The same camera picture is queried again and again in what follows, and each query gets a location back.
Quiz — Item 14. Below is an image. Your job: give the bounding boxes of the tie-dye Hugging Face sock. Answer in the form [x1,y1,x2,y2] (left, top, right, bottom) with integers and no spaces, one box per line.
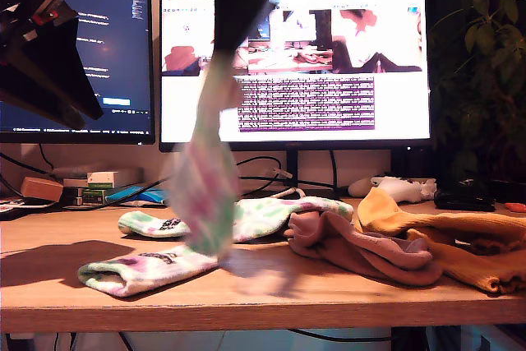
[77,50,244,298]
[118,196,354,244]

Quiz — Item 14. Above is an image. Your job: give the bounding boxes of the pink ankle sock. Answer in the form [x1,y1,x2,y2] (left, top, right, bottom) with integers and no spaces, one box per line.
[287,239,445,287]
[284,209,431,270]

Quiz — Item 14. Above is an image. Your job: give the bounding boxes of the yellow ribbed frilly sock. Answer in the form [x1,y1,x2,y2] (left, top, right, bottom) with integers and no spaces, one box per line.
[353,219,526,295]
[356,186,526,256]

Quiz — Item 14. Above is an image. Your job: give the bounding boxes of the dark code computer monitor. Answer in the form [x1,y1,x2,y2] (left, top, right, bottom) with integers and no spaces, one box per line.
[0,0,156,146]

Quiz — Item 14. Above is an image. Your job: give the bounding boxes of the plain brown cardboard box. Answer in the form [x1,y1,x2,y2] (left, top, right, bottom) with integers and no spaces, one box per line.
[20,177,65,204]

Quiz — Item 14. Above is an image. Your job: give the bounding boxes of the white box with green stripe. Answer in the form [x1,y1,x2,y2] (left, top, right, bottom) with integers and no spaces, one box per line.
[86,171,119,190]

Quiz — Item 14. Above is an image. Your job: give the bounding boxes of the black pad with stickers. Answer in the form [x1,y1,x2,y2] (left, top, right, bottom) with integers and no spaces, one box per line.
[0,196,58,221]

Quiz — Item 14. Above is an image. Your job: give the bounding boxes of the grey flat box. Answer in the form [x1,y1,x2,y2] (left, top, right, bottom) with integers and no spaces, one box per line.
[52,167,145,187]

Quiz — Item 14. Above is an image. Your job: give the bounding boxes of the blue peppermint packet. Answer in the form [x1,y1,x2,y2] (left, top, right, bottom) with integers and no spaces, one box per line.
[105,186,168,206]

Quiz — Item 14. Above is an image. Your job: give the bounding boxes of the white screen computer monitor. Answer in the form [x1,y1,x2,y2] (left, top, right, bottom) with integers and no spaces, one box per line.
[158,0,432,208]

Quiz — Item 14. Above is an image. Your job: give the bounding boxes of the beige rounded device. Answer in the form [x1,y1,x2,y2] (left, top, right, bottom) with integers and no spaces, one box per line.
[348,178,377,198]

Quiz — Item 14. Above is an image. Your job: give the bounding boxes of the white game controller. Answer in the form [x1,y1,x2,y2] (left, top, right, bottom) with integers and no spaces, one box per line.
[371,176,437,204]

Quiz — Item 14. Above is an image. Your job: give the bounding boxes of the black rounded case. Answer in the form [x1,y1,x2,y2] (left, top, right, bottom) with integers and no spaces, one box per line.
[433,189,496,213]

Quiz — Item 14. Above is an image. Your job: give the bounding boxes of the black table leg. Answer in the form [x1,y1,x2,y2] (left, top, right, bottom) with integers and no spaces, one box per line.
[390,326,431,351]

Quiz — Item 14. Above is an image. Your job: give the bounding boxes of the long black cable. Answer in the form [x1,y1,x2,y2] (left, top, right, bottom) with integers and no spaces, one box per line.
[92,172,346,209]

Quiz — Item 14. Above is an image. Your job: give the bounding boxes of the black cable with plug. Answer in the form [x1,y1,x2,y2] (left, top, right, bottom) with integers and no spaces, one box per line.
[236,155,284,200]

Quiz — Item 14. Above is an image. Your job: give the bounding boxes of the black monitor cable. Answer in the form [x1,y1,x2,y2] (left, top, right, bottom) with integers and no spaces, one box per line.
[328,150,340,196]

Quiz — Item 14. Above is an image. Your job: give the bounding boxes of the white spiral cable wrap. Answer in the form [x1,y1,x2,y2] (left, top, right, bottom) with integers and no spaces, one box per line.
[242,185,307,204]

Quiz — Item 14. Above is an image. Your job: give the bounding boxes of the black cable under table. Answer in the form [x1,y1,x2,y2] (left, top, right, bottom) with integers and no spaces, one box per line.
[287,328,395,344]

